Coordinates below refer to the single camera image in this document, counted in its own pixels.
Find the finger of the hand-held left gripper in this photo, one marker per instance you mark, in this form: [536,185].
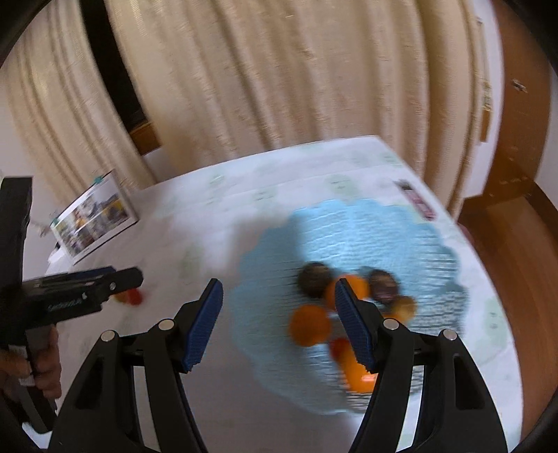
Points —
[124,278]

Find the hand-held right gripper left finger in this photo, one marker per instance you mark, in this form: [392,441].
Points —
[202,326]

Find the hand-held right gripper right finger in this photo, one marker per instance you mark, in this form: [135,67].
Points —
[355,326]

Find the red tomato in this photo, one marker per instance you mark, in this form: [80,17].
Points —
[133,297]
[339,348]

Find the large orange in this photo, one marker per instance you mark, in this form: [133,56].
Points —
[355,374]
[310,326]
[359,286]

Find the small dark brown fruit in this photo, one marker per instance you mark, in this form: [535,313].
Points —
[383,285]

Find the yellow-green citrus fruit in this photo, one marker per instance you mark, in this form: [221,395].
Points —
[405,307]

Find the large dark brown round fruit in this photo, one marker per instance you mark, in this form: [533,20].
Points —
[314,281]

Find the light blue lattice plastic basket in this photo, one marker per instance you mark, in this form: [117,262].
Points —
[348,235]

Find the person's left hand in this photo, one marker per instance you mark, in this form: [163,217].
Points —
[48,370]

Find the photo collage board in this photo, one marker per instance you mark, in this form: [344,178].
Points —
[93,217]

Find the green binder clip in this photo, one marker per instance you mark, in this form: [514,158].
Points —
[54,216]

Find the white printed tablecloth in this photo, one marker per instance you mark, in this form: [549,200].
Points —
[196,209]

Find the teal binder clip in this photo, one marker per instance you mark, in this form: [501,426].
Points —
[98,177]

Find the dark flat rectangular object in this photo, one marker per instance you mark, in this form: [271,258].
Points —
[416,200]

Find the brown wooden furniture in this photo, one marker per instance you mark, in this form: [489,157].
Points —
[146,135]

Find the brown wooden door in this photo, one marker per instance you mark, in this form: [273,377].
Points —
[518,130]

